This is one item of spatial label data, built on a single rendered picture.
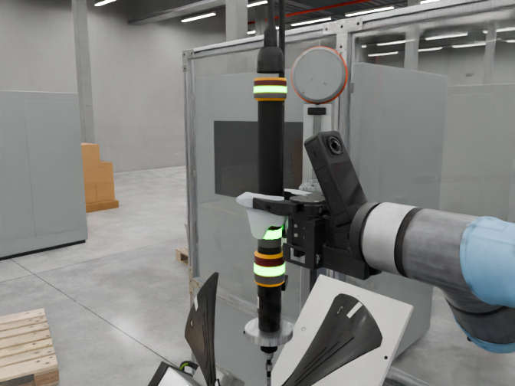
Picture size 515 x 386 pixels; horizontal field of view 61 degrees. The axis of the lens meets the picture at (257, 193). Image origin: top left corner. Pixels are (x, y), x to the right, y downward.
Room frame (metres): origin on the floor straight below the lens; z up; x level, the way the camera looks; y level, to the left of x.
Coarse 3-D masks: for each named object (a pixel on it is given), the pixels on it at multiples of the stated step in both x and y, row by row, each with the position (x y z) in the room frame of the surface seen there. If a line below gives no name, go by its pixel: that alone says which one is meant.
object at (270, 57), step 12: (264, 36) 0.60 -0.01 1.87; (276, 36) 0.60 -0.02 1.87; (264, 48) 0.59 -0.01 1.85; (276, 48) 0.59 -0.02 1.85; (264, 60) 0.59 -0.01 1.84; (276, 60) 0.59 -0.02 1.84; (264, 72) 0.62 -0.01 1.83; (276, 72) 0.62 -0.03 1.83; (264, 288) 0.59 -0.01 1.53; (276, 288) 0.59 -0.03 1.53; (264, 300) 0.59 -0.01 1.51; (276, 300) 0.59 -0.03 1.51; (264, 312) 0.59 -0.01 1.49; (276, 312) 0.59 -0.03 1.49; (264, 324) 0.59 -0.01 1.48; (276, 324) 0.59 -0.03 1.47; (264, 348) 0.59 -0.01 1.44; (276, 348) 0.60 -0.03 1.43
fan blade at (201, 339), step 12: (216, 276) 0.90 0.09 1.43; (204, 288) 0.93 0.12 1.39; (216, 288) 0.88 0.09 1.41; (204, 300) 0.91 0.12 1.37; (192, 312) 0.96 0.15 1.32; (204, 312) 0.89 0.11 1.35; (204, 324) 0.87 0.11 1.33; (192, 336) 0.94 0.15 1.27; (204, 336) 0.85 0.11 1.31; (192, 348) 0.94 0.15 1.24; (204, 348) 0.84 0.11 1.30; (204, 360) 0.84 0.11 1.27; (204, 372) 0.85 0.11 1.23
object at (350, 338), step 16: (336, 304) 0.80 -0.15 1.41; (352, 304) 0.75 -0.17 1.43; (336, 320) 0.74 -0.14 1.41; (352, 320) 0.70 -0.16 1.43; (368, 320) 0.67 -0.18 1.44; (320, 336) 0.75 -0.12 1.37; (336, 336) 0.69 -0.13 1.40; (352, 336) 0.66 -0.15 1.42; (368, 336) 0.64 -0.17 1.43; (320, 352) 0.69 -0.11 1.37; (336, 352) 0.65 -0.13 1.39; (352, 352) 0.63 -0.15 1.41; (304, 368) 0.69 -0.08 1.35; (320, 368) 0.65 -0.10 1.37; (336, 368) 0.62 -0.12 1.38; (288, 384) 0.69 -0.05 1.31; (304, 384) 0.64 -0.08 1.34
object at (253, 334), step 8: (280, 312) 0.62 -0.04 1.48; (256, 320) 0.62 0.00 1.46; (280, 320) 0.62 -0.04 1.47; (248, 328) 0.60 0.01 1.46; (256, 328) 0.60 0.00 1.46; (280, 328) 0.60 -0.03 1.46; (288, 328) 0.60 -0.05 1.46; (248, 336) 0.58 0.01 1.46; (256, 336) 0.57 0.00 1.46; (264, 336) 0.57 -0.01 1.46; (272, 336) 0.57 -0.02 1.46; (280, 336) 0.57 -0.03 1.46; (288, 336) 0.58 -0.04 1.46; (256, 344) 0.57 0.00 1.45; (264, 344) 0.57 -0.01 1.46; (272, 344) 0.57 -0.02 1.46; (280, 344) 0.57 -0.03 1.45
